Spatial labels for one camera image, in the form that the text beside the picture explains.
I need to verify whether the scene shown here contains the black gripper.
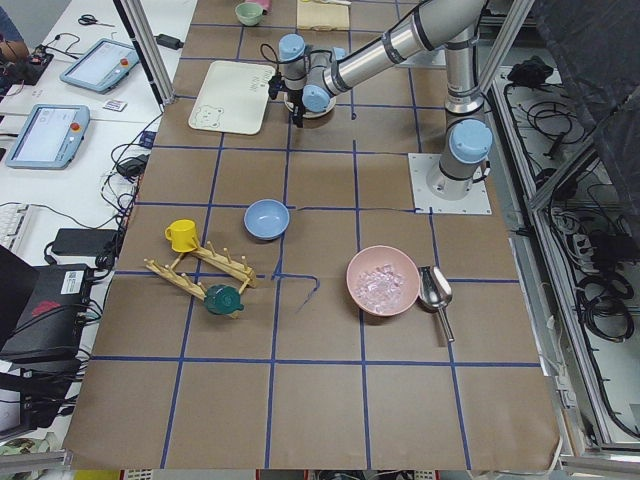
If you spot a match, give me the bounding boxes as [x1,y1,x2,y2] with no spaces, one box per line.
[268,72,305,128]

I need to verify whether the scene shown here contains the white round plate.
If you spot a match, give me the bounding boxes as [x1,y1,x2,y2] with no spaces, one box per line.
[284,96,336,119]

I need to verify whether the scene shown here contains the cream bear tray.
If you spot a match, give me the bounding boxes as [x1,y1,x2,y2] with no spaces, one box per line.
[188,61,275,135]

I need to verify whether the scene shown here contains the bamboo cutting board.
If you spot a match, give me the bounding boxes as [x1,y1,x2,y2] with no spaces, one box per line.
[296,1,350,31]

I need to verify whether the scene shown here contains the light green bowl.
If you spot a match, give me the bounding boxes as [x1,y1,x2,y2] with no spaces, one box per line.
[235,2,264,26]

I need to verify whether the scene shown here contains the blue bowl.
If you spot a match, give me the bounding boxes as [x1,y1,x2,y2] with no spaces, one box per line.
[244,199,290,241]

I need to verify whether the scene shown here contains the black power adapter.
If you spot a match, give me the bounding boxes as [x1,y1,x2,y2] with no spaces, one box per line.
[155,34,184,50]

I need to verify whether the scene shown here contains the wooden dish rack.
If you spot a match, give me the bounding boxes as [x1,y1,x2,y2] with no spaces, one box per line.
[143,241,258,301]

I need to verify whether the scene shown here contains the yellow mug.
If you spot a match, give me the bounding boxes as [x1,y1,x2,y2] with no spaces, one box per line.
[164,219,200,253]

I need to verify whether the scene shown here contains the pink bowl with ice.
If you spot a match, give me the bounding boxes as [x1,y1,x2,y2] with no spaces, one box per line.
[346,245,421,317]

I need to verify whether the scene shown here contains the upper teach pendant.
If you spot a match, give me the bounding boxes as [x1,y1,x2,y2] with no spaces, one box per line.
[59,38,139,93]

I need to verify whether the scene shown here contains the teach pendant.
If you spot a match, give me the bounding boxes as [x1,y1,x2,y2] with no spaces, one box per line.
[59,38,139,93]
[6,104,91,170]

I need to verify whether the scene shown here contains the dark green cup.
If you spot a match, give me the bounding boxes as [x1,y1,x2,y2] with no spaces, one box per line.
[204,284,244,317]

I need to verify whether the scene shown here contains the metal scoop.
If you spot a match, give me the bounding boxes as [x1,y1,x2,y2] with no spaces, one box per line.
[418,266,455,343]

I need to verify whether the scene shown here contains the black scissors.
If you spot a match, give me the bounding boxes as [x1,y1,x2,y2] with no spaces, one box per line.
[77,14,113,27]

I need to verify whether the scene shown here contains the lower teach pendant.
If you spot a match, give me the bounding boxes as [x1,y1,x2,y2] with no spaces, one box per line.
[6,104,91,170]

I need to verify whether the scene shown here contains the white keyboard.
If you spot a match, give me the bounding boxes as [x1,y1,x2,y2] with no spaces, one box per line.
[0,202,35,253]

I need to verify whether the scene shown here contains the black computer box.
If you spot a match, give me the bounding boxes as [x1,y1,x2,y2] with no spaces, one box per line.
[1,247,94,364]

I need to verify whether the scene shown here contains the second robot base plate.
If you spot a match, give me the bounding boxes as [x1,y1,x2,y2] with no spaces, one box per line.
[396,46,446,70]

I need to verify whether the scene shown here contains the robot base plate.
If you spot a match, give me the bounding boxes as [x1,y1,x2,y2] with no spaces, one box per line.
[408,153,492,215]

